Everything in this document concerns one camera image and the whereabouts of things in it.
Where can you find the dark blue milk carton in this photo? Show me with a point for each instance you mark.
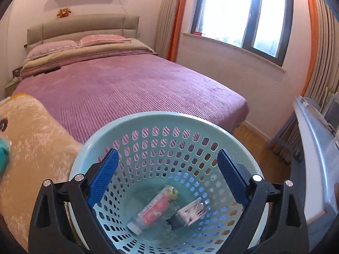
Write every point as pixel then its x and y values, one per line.
pixel 187 215

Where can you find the purple bedspread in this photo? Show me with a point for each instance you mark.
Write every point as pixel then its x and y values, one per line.
pixel 85 96

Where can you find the pink white tube package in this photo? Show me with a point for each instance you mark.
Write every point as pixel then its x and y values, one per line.
pixel 153 210

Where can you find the beige orange curtain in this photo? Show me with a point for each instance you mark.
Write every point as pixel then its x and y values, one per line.
pixel 168 28

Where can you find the white desk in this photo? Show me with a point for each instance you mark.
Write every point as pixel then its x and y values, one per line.
pixel 320 151

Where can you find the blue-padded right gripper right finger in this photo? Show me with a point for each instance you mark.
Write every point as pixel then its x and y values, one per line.
pixel 286 228

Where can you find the yellow brown plush blanket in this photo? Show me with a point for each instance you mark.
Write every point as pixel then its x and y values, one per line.
pixel 40 149

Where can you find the folded beige quilt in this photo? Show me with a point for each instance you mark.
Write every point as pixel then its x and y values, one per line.
pixel 63 58

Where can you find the orange plush toy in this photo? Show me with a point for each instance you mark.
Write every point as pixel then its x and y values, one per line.
pixel 64 12

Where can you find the beige padded headboard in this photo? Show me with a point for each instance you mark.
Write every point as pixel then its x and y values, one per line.
pixel 78 26

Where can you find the pink pillow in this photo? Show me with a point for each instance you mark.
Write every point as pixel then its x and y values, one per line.
pixel 49 48
pixel 92 40

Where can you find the right pink pillow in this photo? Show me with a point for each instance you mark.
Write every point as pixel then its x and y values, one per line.
pixel 92 40

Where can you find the mint green plastic laundry basket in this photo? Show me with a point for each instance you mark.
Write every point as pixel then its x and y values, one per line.
pixel 157 149

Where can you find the beige nightstand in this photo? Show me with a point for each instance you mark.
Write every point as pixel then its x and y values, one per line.
pixel 13 83

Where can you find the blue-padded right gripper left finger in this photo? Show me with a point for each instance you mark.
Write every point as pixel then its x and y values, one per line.
pixel 50 230

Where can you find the teal tissue pack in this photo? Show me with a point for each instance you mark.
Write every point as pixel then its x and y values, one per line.
pixel 4 154

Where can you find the left pink pillow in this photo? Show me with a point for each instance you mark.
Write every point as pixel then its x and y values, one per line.
pixel 49 48

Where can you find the dark framed window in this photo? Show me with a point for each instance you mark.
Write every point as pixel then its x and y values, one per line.
pixel 262 27

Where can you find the right orange striped curtain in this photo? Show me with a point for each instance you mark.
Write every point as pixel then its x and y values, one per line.
pixel 321 80

